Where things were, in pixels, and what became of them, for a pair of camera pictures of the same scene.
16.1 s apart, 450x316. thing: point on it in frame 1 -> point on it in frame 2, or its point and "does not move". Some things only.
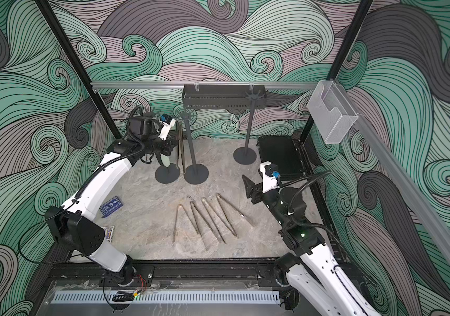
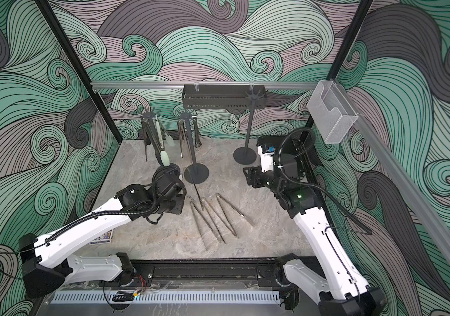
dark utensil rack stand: [195, 174] does not move
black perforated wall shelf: [223, 96] does not move
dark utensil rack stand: [247, 155] does not move
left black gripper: [170, 145] -> [178, 209]
